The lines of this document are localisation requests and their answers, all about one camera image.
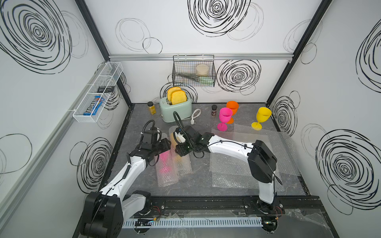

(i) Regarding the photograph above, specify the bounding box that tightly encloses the pink glass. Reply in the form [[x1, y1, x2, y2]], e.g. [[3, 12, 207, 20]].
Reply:
[[217, 107, 233, 131], [155, 150, 179, 187]]

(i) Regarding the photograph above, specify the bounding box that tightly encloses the orange wine glass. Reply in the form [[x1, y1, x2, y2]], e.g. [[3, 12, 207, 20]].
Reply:
[[226, 101, 239, 124]]

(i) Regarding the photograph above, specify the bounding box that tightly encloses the yellow wine glass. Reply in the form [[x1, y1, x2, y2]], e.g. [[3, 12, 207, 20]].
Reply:
[[251, 107, 272, 131]]

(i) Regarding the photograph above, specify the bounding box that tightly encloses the bubble wrap of orange glass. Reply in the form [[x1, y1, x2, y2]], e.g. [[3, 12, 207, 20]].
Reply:
[[209, 153, 259, 190]]

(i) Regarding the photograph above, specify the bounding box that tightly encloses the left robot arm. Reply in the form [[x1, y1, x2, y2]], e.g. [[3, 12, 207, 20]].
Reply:
[[79, 126, 171, 238]]

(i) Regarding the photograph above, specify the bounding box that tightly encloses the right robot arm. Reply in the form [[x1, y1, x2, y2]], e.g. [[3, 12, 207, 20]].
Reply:
[[173, 126, 277, 207]]

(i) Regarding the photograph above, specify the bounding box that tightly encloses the yellow-orange glass in wrap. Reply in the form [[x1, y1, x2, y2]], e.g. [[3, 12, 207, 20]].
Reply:
[[169, 126, 192, 177]]

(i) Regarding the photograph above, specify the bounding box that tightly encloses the mint green toaster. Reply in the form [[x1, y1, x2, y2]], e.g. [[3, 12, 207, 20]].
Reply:
[[159, 98, 192, 123]]

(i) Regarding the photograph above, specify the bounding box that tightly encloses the yellow spice jar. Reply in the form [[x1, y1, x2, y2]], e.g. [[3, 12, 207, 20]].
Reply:
[[147, 101, 156, 115]]

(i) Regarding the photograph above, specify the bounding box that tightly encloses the dark spice jar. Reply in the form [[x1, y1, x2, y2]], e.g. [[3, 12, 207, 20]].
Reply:
[[211, 105, 217, 117]]

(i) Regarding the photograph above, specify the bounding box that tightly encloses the yellow sponge toast front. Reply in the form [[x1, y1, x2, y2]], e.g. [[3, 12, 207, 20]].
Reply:
[[171, 90, 188, 105]]

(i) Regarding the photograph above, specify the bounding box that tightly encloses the yellow sponge toast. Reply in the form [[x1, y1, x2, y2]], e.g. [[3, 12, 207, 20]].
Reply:
[[167, 87, 181, 102], [171, 90, 188, 105]]

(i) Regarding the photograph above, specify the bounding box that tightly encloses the yellow sponge toast back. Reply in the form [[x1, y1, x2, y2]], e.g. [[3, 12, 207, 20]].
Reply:
[[167, 87, 181, 102]]

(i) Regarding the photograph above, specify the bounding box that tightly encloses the green item in basket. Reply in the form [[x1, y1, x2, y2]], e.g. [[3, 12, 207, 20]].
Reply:
[[198, 76, 214, 86]]

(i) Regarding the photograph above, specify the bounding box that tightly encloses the blue candy packet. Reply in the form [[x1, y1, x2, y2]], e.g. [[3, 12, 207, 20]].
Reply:
[[83, 96, 104, 116]]

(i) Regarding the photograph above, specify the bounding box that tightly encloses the beige cup in basket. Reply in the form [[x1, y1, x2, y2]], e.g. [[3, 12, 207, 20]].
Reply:
[[196, 64, 209, 76]]

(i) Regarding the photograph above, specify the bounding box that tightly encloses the black small box on shelf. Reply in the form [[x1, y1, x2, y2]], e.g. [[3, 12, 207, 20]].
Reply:
[[97, 86, 115, 93]]

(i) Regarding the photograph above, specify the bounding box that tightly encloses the white toaster cable plug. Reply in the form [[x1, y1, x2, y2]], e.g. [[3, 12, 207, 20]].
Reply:
[[190, 109, 201, 125]]

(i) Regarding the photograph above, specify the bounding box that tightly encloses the black wire wall basket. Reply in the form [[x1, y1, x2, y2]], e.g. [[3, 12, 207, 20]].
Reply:
[[172, 54, 216, 87]]

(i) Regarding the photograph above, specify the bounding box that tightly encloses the white wire wall shelf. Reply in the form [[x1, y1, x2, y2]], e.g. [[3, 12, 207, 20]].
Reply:
[[73, 61, 123, 123]]

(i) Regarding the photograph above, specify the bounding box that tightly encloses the white slotted cable duct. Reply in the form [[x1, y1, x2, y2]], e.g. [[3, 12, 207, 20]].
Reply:
[[122, 217, 263, 229]]

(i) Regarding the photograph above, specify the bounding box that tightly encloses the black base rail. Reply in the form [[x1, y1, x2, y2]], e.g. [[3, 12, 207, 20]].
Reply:
[[136, 195, 323, 216]]

